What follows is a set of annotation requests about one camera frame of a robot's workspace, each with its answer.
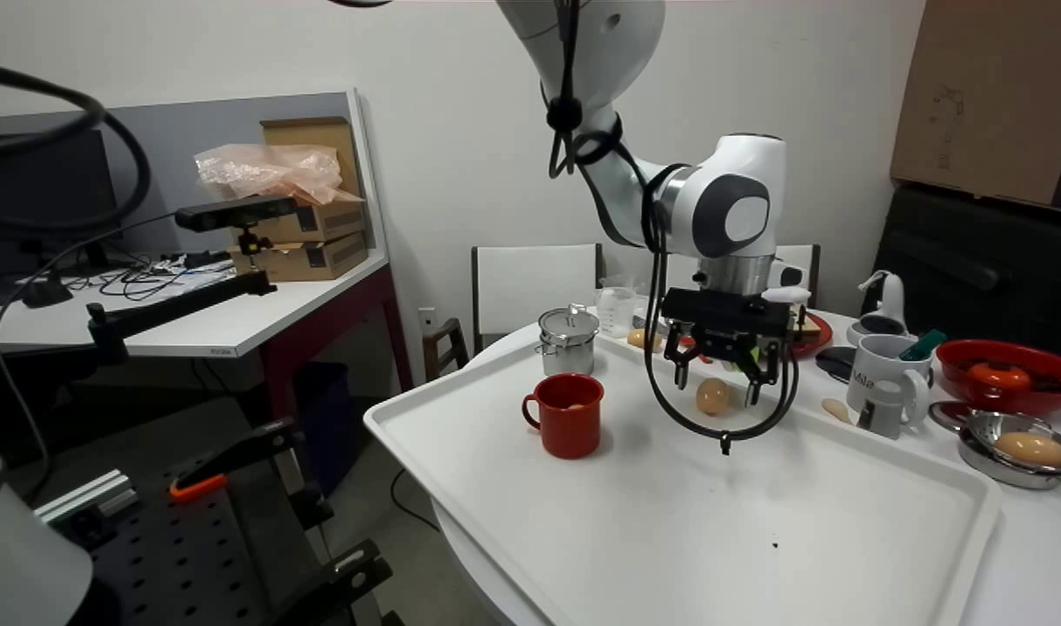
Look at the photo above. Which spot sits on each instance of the grey desk partition panel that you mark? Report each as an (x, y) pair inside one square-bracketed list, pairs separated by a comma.
[(182, 140)]

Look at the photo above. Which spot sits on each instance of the white tube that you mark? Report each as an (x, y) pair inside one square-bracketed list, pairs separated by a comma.
[(794, 298)]

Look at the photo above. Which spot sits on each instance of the metal strainer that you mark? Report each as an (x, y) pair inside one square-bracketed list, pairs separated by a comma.
[(994, 468)]

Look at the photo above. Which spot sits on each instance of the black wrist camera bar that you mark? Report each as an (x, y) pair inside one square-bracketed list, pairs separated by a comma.
[(725, 311)]

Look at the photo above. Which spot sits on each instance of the small beige piece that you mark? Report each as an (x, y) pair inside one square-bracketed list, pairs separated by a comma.
[(835, 412)]

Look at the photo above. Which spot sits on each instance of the small black step stool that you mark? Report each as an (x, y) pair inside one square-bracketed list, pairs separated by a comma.
[(446, 350)]

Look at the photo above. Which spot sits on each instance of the red plate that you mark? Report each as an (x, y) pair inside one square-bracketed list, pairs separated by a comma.
[(815, 336)]

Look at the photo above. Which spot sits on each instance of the aluminium rail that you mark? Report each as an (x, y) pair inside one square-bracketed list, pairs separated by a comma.
[(88, 490)]

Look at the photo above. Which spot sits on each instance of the teal utensil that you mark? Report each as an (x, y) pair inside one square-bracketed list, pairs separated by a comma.
[(926, 342)]

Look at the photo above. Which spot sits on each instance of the dark blue bin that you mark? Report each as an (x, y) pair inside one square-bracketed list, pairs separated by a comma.
[(322, 423)]

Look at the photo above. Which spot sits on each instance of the black computer monitor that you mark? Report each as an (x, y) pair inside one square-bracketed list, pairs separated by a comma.
[(28, 196)]

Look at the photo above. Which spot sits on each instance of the white desk red legs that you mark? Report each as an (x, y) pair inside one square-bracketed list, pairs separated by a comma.
[(202, 331)]

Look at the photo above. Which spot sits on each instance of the large brown cardboard panel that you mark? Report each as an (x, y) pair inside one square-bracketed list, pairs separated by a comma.
[(994, 90)]

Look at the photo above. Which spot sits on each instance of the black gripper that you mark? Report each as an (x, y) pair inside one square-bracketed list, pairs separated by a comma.
[(725, 342)]

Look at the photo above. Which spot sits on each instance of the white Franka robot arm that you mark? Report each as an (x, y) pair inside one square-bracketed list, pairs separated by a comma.
[(737, 212)]

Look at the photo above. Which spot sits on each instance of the flat brown cardboard box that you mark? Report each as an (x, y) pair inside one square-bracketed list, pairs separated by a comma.
[(322, 257), (332, 215)]

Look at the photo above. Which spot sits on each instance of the black cabinet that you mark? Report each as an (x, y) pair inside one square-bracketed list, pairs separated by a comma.
[(981, 265)]

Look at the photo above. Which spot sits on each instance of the beige egg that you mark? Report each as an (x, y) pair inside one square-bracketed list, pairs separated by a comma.
[(713, 398)]

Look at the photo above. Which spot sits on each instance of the beige egg-shaped item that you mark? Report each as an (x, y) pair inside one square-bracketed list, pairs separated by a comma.
[(1031, 446)]

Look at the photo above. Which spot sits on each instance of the red bowl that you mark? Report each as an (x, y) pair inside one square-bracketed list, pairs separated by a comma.
[(994, 401)]

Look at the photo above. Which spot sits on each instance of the white pitcher mug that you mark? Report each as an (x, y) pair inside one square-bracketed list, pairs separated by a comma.
[(881, 386)]

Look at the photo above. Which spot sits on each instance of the red enamel cup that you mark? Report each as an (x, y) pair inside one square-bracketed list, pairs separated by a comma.
[(570, 423)]

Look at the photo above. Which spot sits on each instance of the white plastic tray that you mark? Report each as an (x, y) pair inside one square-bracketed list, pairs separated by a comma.
[(669, 522)]

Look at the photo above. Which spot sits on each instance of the black stereo camera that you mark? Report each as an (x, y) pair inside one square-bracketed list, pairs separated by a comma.
[(234, 212)]

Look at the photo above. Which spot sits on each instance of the black round lid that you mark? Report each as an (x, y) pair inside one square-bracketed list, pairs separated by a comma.
[(835, 364)]

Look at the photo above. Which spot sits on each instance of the black pegboard cart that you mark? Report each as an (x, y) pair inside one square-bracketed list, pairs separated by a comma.
[(182, 557)]

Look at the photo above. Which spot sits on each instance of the orange fruit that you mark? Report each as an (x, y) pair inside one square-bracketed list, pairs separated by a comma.
[(1001, 378)]

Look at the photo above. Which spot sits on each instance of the upright brown cardboard box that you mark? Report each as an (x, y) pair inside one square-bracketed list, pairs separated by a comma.
[(322, 132)]

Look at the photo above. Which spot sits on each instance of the white rounded cover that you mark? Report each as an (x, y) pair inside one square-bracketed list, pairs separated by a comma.
[(17, 568)]

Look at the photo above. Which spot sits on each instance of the pink plastic bag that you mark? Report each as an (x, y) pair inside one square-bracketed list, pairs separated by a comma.
[(269, 172)]

